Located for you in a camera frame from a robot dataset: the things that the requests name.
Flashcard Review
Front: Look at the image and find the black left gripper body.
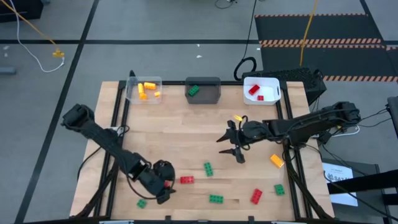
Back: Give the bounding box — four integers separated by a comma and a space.
137, 159, 176, 196

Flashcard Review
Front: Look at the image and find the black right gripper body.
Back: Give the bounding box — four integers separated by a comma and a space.
228, 119, 271, 164

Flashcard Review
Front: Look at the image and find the grey translucent plastic bin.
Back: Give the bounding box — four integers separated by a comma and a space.
184, 76, 222, 105

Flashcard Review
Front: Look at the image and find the white plastic bin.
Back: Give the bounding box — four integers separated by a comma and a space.
243, 76, 282, 106

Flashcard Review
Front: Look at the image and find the clear plastic bin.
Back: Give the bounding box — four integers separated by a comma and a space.
125, 76, 164, 105

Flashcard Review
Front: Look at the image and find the white printed paper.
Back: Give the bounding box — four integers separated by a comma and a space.
322, 162, 359, 207

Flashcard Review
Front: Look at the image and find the black beam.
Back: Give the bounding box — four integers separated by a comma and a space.
326, 169, 398, 195

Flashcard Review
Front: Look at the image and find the black mat with orange stripes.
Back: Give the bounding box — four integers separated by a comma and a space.
254, 13, 398, 83

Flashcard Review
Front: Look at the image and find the black chair edge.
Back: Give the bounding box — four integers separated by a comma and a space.
386, 95, 398, 139

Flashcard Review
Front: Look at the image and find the dark grey cart top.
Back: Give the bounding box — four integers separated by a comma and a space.
320, 157, 398, 224

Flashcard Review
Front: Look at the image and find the black cabinet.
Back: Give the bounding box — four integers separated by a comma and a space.
0, 0, 44, 23

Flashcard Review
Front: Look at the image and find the black cable with coil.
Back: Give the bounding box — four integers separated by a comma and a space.
233, 0, 259, 82

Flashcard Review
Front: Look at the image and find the black aluminium table frame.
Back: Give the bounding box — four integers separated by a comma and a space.
70, 80, 335, 224

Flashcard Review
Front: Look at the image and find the white cable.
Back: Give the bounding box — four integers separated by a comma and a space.
8, 0, 65, 73
310, 123, 361, 139

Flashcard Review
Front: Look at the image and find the yellow cable with connector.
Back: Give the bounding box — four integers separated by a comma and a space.
0, 0, 65, 59

